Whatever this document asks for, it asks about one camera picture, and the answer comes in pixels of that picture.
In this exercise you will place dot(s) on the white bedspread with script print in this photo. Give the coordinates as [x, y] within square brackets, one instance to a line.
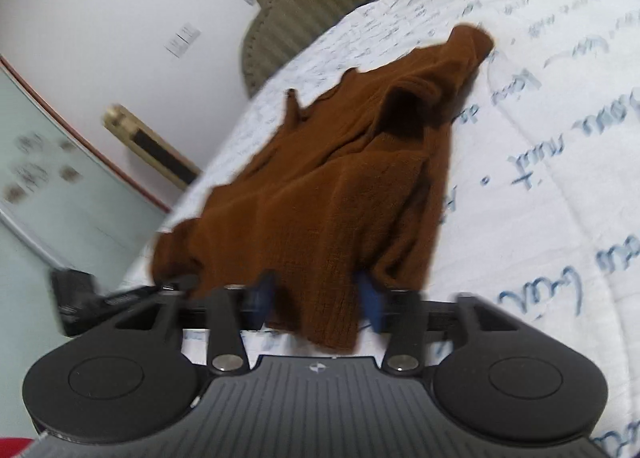
[541, 212]

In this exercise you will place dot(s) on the white wall switch plate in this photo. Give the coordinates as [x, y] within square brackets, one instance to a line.
[178, 44]

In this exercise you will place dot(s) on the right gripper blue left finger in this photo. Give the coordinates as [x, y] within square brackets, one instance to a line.
[261, 297]

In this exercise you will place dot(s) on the brown knit sweater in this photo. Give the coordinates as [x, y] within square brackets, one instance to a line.
[350, 185]

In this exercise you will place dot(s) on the gold tower fan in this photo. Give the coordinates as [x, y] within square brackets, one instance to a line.
[150, 147]

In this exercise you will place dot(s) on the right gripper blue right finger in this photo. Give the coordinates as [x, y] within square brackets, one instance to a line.
[372, 301]

